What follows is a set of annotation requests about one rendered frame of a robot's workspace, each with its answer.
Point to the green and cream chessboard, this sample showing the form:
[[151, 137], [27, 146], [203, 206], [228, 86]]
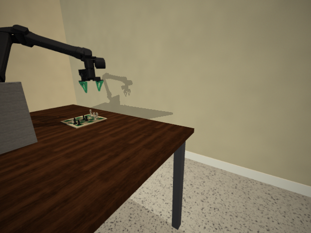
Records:
[[83, 122]]

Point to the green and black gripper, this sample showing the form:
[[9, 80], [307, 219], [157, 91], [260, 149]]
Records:
[[90, 75]]

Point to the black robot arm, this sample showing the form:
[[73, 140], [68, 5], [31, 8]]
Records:
[[21, 35]]

